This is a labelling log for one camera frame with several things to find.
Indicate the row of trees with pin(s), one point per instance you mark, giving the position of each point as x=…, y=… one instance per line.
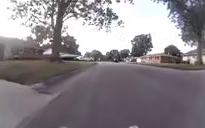
x=111, y=54

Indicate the vehicle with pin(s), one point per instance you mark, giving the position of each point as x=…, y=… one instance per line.
x=115, y=60

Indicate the house with pale roof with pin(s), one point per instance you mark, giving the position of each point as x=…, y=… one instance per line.
x=68, y=55

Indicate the grey asphalt road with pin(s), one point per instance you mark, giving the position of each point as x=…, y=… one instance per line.
x=130, y=93

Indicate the pale concrete kerb strip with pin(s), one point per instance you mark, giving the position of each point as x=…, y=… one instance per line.
x=61, y=78

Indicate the tall tree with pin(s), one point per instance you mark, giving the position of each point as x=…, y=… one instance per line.
x=141, y=45

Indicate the big tree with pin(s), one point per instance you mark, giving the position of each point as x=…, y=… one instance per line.
x=57, y=40
x=199, y=46

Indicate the red brick house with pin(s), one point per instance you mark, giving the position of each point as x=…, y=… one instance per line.
x=160, y=59

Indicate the grass verge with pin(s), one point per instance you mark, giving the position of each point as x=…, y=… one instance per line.
x=26, y=70
x=180, y=66

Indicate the pale concrete driveway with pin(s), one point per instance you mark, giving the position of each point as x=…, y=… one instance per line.
x=13, y=100

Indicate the grey house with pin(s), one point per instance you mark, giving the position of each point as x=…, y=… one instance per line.
x=6, y=48

